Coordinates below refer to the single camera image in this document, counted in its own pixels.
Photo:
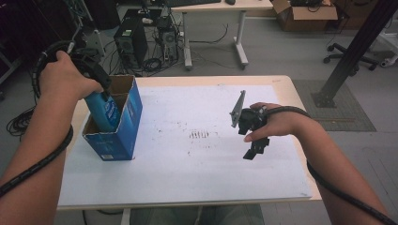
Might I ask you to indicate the person's right hand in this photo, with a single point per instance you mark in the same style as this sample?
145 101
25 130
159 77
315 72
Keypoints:
281 123

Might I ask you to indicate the grey floor mat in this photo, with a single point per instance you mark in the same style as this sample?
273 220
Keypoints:
344 115

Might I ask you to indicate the small grey computer case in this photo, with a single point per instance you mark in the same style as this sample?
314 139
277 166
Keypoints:
169 42

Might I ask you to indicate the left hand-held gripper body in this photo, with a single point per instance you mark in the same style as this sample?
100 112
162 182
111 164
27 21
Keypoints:
98 72

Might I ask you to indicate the open brown cardboard box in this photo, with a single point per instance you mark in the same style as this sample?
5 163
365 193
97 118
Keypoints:
300 17

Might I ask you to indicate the black office chair base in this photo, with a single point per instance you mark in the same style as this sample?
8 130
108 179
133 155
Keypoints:
347 56

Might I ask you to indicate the black computer tower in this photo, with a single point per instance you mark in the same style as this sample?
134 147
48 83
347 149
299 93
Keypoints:
130 40

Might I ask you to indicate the blue cardboard box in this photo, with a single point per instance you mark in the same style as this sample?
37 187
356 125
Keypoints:
125 134

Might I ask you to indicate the person's left hand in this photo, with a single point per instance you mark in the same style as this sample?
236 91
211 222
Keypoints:
62 78

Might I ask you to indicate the white table leg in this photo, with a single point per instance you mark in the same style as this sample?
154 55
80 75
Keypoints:
126 217

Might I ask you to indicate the white table mat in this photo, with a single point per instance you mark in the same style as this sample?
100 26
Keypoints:
187 168

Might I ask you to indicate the black computer mouse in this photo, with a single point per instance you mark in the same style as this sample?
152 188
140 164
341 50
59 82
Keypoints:
230 2

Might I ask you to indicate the blue bottle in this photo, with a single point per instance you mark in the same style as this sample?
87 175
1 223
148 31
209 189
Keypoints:
104 114

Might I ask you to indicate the black metal post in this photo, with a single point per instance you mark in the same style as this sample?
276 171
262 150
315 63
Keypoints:
353 53

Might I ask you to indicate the black keyboard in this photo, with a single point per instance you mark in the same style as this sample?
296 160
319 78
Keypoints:
194 2

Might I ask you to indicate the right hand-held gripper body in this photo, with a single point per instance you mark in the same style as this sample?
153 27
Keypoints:
250 120

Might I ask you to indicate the white desk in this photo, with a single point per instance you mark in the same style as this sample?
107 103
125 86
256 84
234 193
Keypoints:
219 6

